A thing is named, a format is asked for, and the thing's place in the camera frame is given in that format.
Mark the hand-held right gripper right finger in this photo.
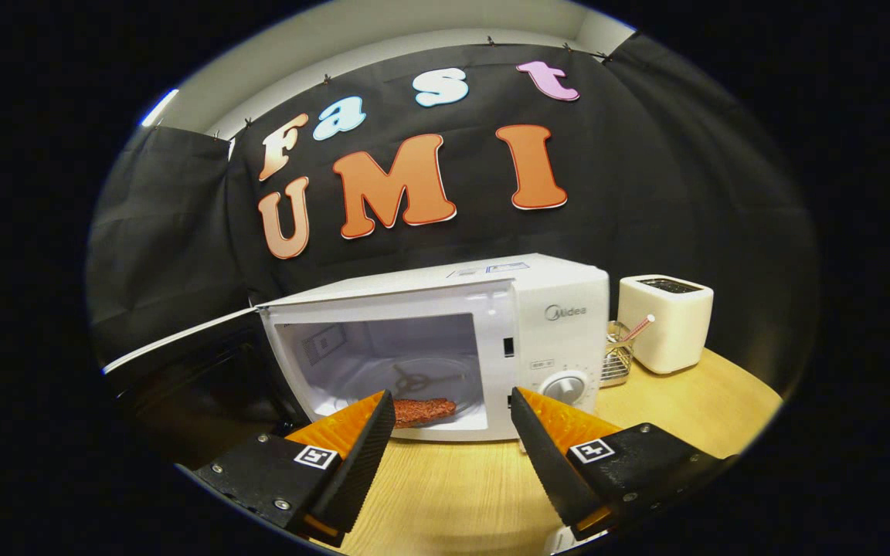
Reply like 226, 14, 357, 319
510, 386, 733, 543

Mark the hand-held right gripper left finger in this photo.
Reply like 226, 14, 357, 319
194, 390, 398, 542

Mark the white microwave oven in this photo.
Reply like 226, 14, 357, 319
101, 253, 611, 468

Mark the glass microwave turntable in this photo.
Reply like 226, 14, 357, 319
341, 357, 486, 424

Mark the white plate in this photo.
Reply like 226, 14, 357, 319
543, 527, 594, 556

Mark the red and white stick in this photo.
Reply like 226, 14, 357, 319
620, 313, 657, 343

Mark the white toaster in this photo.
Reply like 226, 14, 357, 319
618, 274, 715, 376

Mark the metal wire basket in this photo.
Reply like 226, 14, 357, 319
600, 320, 637, 389

